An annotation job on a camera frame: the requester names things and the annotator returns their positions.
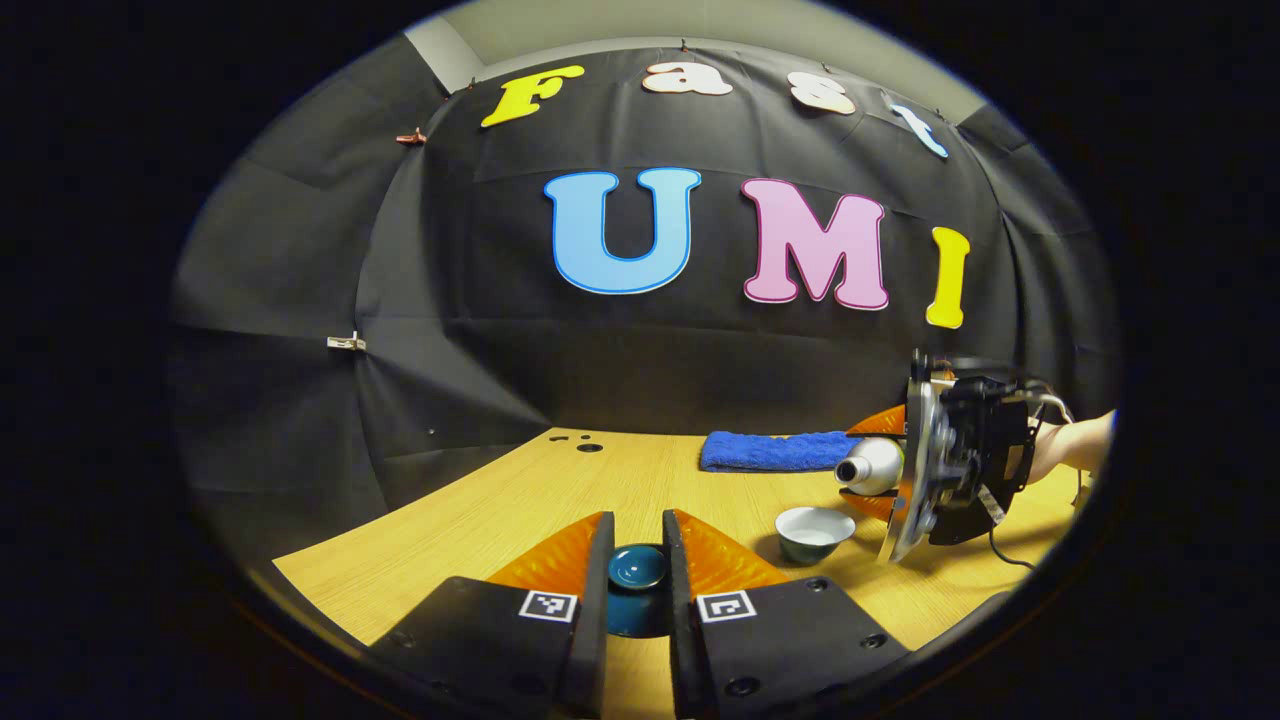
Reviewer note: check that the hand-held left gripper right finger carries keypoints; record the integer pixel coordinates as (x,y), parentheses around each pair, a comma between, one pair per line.
(680,620)

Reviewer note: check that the blue folded towel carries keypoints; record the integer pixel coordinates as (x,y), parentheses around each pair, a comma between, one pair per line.
(775,452)

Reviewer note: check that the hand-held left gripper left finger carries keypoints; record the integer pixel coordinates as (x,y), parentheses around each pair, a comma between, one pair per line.
(595,620)

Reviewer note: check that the red backdrop clip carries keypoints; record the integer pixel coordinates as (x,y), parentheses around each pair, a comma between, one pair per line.
(411,136)

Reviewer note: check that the teal teacup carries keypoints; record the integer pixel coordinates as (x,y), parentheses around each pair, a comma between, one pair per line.
(812,530)

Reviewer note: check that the white backdrop clip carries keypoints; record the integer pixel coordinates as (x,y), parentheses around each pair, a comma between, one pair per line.
(346,342)

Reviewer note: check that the black backdrop cloth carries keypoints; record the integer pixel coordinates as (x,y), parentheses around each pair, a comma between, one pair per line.
(500,350)

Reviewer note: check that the silver green-label water bottle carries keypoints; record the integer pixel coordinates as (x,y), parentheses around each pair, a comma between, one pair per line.
(878,465)

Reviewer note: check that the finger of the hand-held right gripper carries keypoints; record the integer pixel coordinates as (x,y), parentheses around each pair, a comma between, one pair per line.
(890,425)
(885,507)

